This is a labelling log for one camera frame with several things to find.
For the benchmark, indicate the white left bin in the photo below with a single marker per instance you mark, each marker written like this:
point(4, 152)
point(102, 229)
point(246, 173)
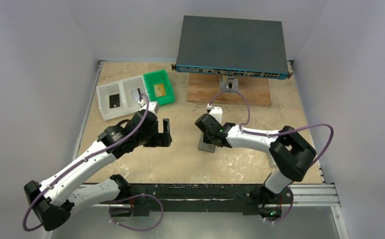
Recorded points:
point(103, 92)

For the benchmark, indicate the white middle bin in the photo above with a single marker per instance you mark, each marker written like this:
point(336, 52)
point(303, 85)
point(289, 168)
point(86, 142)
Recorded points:
point(130, 91)

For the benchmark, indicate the white bin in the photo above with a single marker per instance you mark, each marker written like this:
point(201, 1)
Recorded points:
point(130, 91)
point(103, 92)

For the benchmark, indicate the grey leather card holder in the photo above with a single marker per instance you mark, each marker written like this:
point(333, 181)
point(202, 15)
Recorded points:
point(207, 147)

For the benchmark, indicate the brown wooden board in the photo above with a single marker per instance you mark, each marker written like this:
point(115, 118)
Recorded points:
point(211, 88)

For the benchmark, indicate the aluminium frame rail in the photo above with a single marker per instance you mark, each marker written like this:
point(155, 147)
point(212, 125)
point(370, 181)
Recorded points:
point(314, 198)

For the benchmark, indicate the grey network switch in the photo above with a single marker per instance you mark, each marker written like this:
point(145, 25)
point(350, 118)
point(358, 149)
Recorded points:
point(232, 47)

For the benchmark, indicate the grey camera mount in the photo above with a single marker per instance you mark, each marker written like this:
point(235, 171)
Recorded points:
point(229, 84)

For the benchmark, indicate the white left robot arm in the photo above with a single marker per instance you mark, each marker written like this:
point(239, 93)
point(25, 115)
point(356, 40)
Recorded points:
point(114, 142)

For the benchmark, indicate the green bin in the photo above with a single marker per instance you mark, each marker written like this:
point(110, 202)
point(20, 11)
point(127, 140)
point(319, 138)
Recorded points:
point(158, 77)

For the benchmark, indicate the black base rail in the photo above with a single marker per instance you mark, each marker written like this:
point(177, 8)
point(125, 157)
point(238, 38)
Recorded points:
point(248, 199)

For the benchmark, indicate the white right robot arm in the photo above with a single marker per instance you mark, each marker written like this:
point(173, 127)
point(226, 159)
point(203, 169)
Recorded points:
point(292, 154)

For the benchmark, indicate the gold card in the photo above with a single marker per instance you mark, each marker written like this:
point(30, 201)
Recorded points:
point(159, 90)

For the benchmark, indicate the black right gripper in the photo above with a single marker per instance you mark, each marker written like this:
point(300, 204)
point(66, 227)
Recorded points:
point(207, 132)

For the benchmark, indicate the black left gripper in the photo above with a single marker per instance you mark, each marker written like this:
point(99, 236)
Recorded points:
point(155, 142)

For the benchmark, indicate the black card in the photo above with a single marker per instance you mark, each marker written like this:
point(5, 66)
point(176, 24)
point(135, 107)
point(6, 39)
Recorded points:
point(114, 101)

